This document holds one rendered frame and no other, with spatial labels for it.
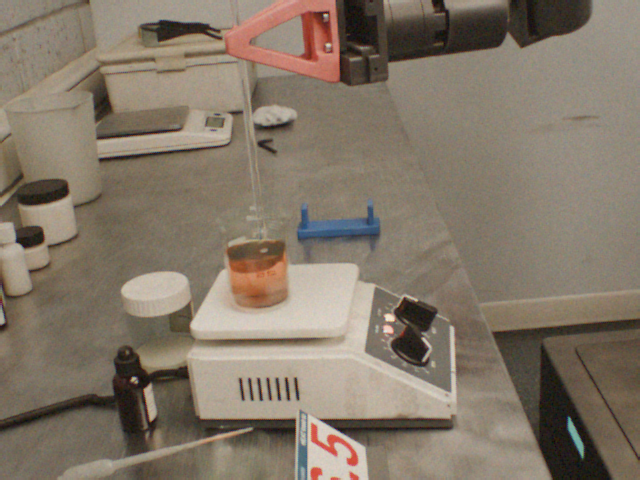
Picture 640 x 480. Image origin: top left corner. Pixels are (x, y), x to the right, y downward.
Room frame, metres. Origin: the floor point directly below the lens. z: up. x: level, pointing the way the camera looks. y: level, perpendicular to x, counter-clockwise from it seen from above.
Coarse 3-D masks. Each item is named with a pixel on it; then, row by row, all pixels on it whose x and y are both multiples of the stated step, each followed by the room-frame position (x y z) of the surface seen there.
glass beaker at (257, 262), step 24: (240, 216) 0.63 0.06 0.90; (264, 216) 0.63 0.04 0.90; (288, 216) 0.61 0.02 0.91; (240, 240) 0.59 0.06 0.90; (264, 240) 0.59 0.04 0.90; (240, 264) 0.59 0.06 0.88; (264, 264) 0.59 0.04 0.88; (288, 264) 0.60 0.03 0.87; (240, 288) 0.59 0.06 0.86; (264, 288) 0.59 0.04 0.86; (288, 288) 0.60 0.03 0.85
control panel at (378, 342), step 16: (384, 304) 0.64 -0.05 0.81; (384, 320) 0.61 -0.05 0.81; (368, 336) 0.58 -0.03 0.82; (384, 336) 0.59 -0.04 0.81; (432, 336) 0.62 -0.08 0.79; (448, 336) 0.63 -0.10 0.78; (368, 352) 0.55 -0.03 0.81; (384, 352) 0.56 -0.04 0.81; (432, 352) 0.59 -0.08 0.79; (448, 352) 0.60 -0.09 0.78; (400, 368) 0.55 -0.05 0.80; (416, 368) 0.56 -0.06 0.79; (432, 368) 0.57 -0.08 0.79; (448, 368) 0.58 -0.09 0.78; (432, 384) 0.54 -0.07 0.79; (448, 384) 0.55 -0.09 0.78
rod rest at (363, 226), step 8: (368, 200) 0.98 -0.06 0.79; (304, 208) 0.98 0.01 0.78; (368, 208) 0.96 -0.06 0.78; (304, 216) 0.97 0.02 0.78; (368, 216) 0.96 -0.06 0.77; (304, 224) 0.97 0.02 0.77; (312, 224) 0.99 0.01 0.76; (320, 224) 0.98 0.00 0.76; (328, 224) 0.98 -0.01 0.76; (336, 224) 0.98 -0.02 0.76; (344, 224) 0.97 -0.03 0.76; (352, 224) 0.97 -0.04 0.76; (360, 224) 0.97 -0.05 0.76; (368, 224) 0.96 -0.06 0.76; (376, 224) 0.96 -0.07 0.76; (304, 232) 0.97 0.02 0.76; (312, 232) 0.96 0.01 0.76; (320, 232) 0.96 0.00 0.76; (328, 232) 0.96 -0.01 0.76; (336, 232) 0.96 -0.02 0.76; (344, 232) 0.96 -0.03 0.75; (352, 232) 0.96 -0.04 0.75; (360, 232) 0.96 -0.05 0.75; (368, 232) 0.96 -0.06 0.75; (376, 232) 0.96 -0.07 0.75
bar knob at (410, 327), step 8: (408, 328) 0.58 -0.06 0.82; (416, 328) 0.58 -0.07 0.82; (400, 336) 0.58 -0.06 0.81; (408, 336) 0.58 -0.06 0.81; (416, 336) 0.57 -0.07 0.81; (392, 344) 0.57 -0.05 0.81; (400, 344) 0.58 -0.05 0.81; (408, 344) 0.57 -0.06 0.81; (416, 344) 0.57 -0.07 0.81; (424, 344) 0.56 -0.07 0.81; (400, 352) 0.56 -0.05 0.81; (408, 352) 0.57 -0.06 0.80; (416, 352) 0.56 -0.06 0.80; (424, 352) 0.56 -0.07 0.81; (408, 360) 0.56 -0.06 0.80; (416, 360) 0.56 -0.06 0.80; (424, 360) 0.56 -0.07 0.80
